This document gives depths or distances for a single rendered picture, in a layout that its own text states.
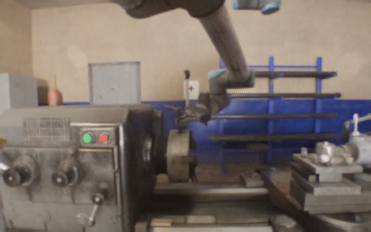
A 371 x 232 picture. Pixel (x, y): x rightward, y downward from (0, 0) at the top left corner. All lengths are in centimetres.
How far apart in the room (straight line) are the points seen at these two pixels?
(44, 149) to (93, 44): 386
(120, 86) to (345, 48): 477
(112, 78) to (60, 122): 347
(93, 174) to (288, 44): 425
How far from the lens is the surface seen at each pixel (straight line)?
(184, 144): 82
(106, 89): 425
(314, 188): 77
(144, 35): 422
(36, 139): 86
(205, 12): 54
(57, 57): 495
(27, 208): 99
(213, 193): 114
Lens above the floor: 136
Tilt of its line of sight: 5 degrees down
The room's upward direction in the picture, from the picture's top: 1 degrees counter-clockwise
